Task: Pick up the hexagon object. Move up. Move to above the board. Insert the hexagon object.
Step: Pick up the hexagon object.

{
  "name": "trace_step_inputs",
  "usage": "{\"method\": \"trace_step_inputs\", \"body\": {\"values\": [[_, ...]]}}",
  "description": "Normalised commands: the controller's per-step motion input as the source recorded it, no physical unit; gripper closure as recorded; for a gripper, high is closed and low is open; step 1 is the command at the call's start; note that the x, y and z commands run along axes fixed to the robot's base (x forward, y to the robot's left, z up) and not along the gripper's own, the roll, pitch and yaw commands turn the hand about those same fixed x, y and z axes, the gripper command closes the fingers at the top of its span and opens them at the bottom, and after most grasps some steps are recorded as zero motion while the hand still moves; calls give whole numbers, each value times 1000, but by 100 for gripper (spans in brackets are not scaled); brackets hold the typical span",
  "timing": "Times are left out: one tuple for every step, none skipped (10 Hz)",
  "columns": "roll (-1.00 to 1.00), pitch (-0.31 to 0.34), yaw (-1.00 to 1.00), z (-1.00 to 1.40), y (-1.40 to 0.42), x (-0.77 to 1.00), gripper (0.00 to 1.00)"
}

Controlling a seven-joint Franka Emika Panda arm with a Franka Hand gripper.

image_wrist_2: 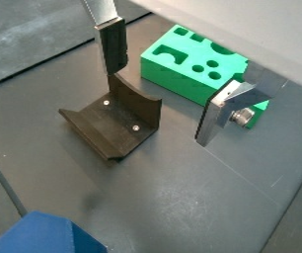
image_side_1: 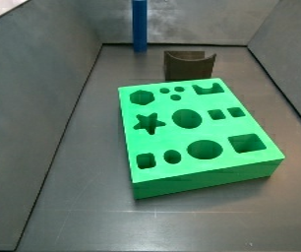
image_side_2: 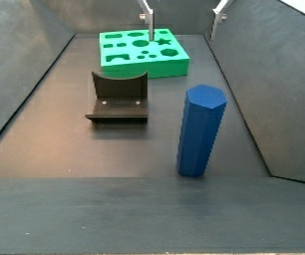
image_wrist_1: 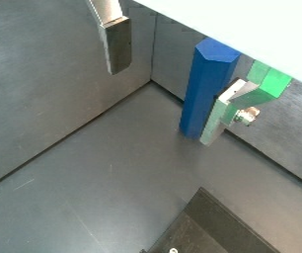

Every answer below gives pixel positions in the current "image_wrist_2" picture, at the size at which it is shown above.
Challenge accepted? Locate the black curved holder stand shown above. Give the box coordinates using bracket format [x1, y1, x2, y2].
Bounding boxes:
[59, 74, 162, 160]

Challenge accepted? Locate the blue hexagon prism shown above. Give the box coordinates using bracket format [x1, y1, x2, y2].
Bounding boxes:
[0, 211, 108, 253]

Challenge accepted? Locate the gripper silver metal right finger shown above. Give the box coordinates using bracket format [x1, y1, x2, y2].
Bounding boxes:
[195, 62, 289, 146]

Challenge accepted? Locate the green shape sorter board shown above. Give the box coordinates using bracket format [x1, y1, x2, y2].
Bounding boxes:
[140, 24, 271, 129]

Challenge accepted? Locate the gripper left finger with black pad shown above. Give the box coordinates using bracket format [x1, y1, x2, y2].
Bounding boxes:
[80, 0, 128, 75]

